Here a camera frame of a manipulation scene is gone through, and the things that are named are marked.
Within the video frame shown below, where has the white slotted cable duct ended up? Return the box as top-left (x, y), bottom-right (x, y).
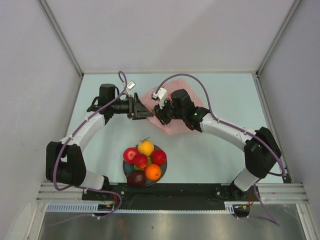
top-left (46, 202), bottom-right (235, 214)

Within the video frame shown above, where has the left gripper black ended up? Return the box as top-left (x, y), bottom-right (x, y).
top-left (109, 93), bottom-right (153, 121)

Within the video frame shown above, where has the dark blue ceramic plate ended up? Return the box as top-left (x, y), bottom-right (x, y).
top-left (122, 144), bottom-right (168, 187)

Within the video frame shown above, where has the green fake star fruit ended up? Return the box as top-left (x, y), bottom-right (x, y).
top-left (133, 156), bottom-right (152, 171)

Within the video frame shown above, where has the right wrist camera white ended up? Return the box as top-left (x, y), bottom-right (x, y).
top-left (151, 87), bottom-right (168, 109)

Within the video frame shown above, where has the left aluminium frame post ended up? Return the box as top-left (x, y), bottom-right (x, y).
top-left (37, 0), bottom-right (84, 80)

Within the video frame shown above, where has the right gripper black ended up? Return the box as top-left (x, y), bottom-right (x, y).
top-left (152, 98), bottom-right (185, 126)

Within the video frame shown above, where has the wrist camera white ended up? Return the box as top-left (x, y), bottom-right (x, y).
top-left (151, 87), bottom-right (168, 109)
top-left (126, 80), bottom-right (136, 91)

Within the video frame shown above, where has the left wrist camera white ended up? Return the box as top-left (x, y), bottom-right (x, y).
top-left (126, 80), bottom-right (136, 91)

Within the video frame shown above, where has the red fake pomegranate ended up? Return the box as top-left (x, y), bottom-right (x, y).
top-left (150, 149), bottom-right (167, 166)

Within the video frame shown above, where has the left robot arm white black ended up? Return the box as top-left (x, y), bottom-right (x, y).
top-left (45, 81), bottom-right (152, 200)

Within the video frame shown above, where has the right aluminium frame post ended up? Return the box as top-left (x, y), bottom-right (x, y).
top-left (255, 0), bottom-right (304, 77)

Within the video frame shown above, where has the orange fake tangerine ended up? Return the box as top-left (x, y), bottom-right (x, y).
top-left (144, 163), bottom-right (162, 181)

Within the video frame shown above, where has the dark red fake plum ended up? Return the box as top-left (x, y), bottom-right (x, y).
top-left (126, 170), bottom-right (147, 187)

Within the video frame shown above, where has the purple cable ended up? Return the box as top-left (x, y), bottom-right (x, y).
top-left (52, 71), bottom-right (131, 222)
top-left (153, 73), bottom-right (286, 227)

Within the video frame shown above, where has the aluminium front rail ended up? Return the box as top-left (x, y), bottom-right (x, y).
top-left (36, 182), bottom-right (309, 204)

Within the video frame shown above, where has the pink plastic bag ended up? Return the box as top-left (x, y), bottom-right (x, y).
top-left (140, 77), bottom-right (204, 135)

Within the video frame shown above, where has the orange fake fruit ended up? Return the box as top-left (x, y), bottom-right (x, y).
top-left (137, 139), bottom-right (155, 156)

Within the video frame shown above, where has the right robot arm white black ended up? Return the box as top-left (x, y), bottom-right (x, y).
top-left (151, 87), bottom-right (282, 201)

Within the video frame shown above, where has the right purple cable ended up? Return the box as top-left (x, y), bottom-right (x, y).
top-left (153, 73), bottom-right (286, 227)

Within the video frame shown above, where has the red fake apple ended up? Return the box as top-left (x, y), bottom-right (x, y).
top-left (123, 147), bottom-right (139, 164)

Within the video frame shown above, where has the aluminium frame post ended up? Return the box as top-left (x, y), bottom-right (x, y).
top-left (255, 0), bottom-right (304, 77)
top-left (37, 0), bottom-right (84, 80)

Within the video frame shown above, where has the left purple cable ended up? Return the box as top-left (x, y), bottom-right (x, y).
top-left (52, 71), bottom-right (131, 222)

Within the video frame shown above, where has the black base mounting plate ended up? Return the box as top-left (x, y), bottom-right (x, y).
top-left (81, 183), bottom-right (259, 211)

